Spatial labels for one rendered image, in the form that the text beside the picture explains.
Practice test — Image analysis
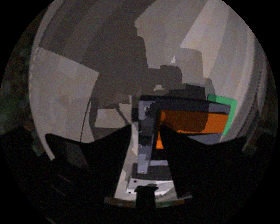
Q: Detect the orange l-shaped part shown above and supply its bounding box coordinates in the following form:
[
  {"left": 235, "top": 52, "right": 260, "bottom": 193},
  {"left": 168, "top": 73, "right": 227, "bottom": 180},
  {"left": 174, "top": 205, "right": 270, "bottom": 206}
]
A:
[{"left": 155, "top": 109, "right": 229, "bottom": 149}]

